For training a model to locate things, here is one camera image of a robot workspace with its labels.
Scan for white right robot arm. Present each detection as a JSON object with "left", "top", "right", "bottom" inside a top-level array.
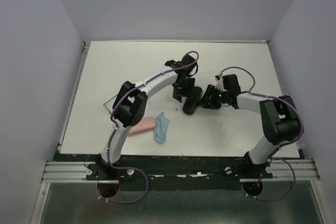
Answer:
[{"left": 198, "top": 74, "right": 303, "bottom": 178}]

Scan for thin wire-frame glasses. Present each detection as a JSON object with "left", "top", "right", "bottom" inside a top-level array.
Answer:
[{"left": 103, "top": 94, "right": 117, "bottom": 114}]

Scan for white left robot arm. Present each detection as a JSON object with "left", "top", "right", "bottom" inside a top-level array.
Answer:
[{"left": 98, "top": 51, "right": 200, "bottom": 179}]

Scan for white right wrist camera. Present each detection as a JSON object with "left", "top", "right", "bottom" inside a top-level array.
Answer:
[{"left": 215, "top": 72, "right": 225, "bottom": 91}]

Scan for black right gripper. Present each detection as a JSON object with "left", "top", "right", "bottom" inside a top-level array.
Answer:
[{"left": 196, "top": 84, "right": 229, "bottom": 110}]

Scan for aluminium table frame rail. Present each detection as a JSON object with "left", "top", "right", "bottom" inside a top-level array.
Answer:
[{"left": 56, "top": 41, "right": 91, "bottom": 153}]

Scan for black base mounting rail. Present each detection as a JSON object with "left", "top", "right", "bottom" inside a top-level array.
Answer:
[{"left": 86, "top": 155, "right": 272, "bottom": 191}]

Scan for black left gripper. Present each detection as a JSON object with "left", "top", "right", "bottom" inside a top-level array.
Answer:
[{"left": 172, "top": 77, "right": 194, "bottom": 103}]

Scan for black glasses case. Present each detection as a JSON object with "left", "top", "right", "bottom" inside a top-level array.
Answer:
[{"left": 182, "top": 87, "right": 203, "bottom": 115}]

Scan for pink glasses case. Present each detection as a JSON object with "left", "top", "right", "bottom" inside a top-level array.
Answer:
[{"left": 129, "top": 117, "right": 156, "bottom": 135}]

